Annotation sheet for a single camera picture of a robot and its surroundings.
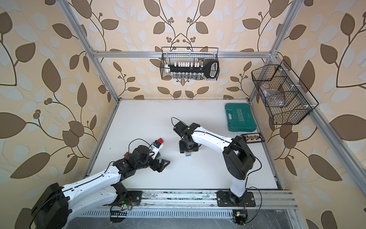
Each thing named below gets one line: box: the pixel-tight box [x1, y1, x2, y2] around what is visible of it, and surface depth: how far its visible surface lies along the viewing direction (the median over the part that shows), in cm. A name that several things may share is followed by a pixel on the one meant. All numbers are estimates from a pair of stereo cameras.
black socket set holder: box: [164, 59, 218, 80], surface depth 86 cm
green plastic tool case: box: [224, 103, 257, 133], surface depth 104 cm
